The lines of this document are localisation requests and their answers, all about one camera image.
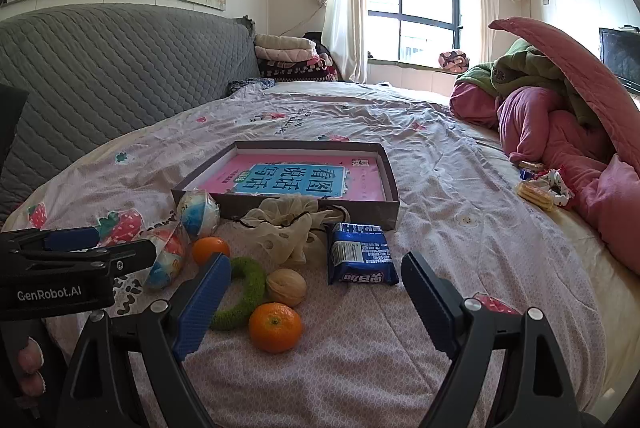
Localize plastic-wrapped colourful snack ball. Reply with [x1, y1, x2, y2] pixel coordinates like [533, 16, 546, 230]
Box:
[145, 225, 191, 291]
[177, 189, 222, 241]

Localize dusty pink quilted blanket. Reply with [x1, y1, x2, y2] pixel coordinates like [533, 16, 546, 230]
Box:
[489, 18, 640, 161]

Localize cream dotted scrunchie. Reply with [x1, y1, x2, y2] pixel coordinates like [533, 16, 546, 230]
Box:
[243, 195, 331, 266]

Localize blue snack packet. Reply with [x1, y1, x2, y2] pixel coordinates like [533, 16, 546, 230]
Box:
[326, 223, 401, 287]

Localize white floral scrunchie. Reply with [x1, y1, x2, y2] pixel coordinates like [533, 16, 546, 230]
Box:
[537, 169, 576, 209]

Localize orange tangerine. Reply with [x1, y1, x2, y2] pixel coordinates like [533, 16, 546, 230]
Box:
[192, 236, 232, 266]
[248, 302, 304, 355]

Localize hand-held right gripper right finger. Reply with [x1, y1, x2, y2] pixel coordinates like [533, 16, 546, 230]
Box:
[400, 250, 576, 428]

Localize window seat ledge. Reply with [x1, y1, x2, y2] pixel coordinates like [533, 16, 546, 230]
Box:
[366, 58, 467, 97]

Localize dark blue patterned cloth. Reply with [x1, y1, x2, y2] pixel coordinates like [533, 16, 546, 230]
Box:
[227, 78, 276, 96]

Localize floral folded blanket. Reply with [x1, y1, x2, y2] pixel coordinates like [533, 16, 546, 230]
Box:
[439, 51, 469, 71]

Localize thin wall cable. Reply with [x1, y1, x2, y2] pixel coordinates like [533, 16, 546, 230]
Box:
[276, 2, 327, 36]

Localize dark checkered folded blanket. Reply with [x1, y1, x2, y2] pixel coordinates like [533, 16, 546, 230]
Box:
[259, 58, 340, 82]

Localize green fuzzy scrunchie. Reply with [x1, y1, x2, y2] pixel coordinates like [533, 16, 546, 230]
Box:
[210, 256, 267, 331]

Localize bright pink comforter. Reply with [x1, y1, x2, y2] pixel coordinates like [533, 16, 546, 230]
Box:
[449, 80, 640, 263]

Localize grey quilted headboard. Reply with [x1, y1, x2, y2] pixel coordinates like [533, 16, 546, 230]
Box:
[0, 2, 261, 229]

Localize yellow biscuit packet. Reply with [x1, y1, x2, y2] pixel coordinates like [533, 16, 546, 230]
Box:
[517, 182, 556, 211]

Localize green blanket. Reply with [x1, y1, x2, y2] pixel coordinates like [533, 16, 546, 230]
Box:
[456, 38, 601, 129]

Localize person's left hand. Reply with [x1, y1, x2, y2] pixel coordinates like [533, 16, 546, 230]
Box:
[16, 337, 47, 399]

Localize black television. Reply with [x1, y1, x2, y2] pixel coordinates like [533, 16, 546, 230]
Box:
[599, 26, 640, 89]

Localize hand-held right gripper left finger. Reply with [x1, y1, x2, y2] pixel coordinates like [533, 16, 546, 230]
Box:
[54, 252, 233, 428]

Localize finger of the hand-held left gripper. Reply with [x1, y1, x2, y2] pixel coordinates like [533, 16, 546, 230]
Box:
[30, 239, 158, 281]
[10, 226, 103, 253]

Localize walnut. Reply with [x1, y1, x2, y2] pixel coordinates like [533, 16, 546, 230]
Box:
[265, 269, 308, 307]

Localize cream folded blanket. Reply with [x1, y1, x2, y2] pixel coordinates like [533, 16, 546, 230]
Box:
[255, 34, 313, 52]

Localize pink folded blanket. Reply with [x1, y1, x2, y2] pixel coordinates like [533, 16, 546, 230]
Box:
[256, 48, 321, 64]

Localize cream bed sheet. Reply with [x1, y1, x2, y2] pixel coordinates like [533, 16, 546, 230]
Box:
[470, 123, 640, 414]

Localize black garment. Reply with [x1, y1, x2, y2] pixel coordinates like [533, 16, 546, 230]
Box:
[304, 32, 332, 54]

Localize brown cardboard box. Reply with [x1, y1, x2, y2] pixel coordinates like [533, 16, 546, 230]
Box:
[171, 139, 402, 231]

